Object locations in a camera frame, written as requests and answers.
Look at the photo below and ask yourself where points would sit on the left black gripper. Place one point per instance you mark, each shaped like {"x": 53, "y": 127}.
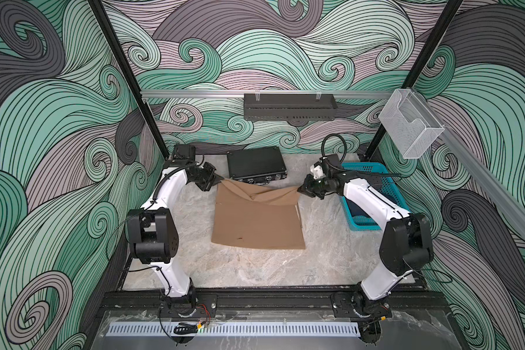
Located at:
{"x": 213, "y": 179}

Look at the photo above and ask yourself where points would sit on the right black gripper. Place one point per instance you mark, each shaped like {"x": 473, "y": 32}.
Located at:
{"x": 305, "y": 187}

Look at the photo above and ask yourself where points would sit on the dark blue denim skirt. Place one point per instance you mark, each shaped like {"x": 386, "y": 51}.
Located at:
{"x": 358, "y": 215}

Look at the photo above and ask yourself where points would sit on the tan brown skirt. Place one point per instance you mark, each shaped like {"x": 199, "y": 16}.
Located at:
{"x": 257, "y": 217}

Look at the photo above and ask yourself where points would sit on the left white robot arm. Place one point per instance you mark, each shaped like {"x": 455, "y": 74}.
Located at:
{"x": 151, "y": 230}

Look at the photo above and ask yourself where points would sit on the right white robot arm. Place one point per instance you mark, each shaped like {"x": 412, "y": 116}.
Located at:
{"x": 406, "y": 244}

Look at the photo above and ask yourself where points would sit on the teal plastic basket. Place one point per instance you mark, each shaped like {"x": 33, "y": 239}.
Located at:
{"x": 384, "y": 184}

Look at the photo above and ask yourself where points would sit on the black hard case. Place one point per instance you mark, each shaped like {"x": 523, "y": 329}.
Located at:
{"x": 256, "y": 166}

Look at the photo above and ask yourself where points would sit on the grey perforated wall shelf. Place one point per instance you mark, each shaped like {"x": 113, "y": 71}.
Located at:
{"x": 290, "y": 108}

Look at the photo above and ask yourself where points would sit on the aluminium back rail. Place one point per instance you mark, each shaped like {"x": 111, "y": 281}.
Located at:
{"x": 237, "y": 94}

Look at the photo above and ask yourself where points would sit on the clear mesh wall holder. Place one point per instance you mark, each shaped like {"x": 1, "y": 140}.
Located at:
{"x": 411, "y": 123}

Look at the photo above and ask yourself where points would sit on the black left corner post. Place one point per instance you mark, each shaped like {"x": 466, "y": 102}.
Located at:
{"x": 115, "y": 46}

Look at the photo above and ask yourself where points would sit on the black corner post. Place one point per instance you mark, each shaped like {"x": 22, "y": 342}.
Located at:
{"x": 115, "y": 46}
{"x": 433, "y": 40}

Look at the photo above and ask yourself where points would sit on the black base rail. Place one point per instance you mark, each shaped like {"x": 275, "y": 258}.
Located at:
{"x": 339, "y": 300}

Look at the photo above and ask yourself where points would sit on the white slotted cable duct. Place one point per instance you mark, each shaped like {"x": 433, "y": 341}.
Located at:
{"x": 248, "y": 329}

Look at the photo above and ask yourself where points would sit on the aluminium side rail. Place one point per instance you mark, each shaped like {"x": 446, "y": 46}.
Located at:
{"x": 471, "y": 182}

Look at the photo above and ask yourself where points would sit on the black right corner post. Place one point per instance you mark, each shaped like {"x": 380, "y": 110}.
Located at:
{"x": 433, "y": 40}

